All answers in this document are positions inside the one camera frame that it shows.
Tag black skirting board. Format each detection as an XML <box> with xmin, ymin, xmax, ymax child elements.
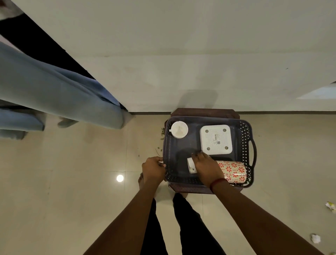
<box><xmin>128</xmin><ymin>111</ymin><xmax>336</xmax><ymax>115</ymax></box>

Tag red wrist thread band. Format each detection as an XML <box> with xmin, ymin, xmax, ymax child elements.
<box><xmin>209</xmin><ymin>178</ymin><xmax>229</xmax><ymax>194</ymax></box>

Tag dark grey perforated tray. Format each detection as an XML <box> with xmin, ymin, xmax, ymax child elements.
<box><xmin>162</xmin><ymin>116</ymin><xmax>258</xmax><ymax>189</ymax></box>

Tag white square router box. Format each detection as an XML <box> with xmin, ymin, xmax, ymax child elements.
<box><xmin>200</xmin><ymin>124</ymin><xmax>233</xmax><ymax>156</ymax></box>

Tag person's left hand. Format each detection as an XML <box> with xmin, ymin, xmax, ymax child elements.
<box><xmin>141</xmin><ymin>156</ymin><xmax>167</xmax><ymax>184</ymax></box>

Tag person's right forearm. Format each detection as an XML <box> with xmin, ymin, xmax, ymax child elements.
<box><xmin>212</xmin><ymin>180</ymin><xmax>324</xmax><ymax>255</ymax></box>

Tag person's left forearm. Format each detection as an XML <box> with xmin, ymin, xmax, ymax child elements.
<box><xmin>84</xmin><ymin>178</ymin><xmax>164</xmax><ymax>255</ymax></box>

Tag dark brown stool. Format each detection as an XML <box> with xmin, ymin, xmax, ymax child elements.
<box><xmin>168</xmin><ymin>108</ymin><xmax>244</xmax><ymax>195</ymax></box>

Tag person's dark trousers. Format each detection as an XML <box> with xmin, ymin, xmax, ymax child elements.
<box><xmin>140</xmin><ymin>193</ymin><xmax>227</xmax><ymax>255</ymax></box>

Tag person's right hand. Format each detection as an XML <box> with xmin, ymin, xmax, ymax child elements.
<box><xmin>191</xmin><ymin>152</ymin><xmax>226</xmax><ymax>188</ymax></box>

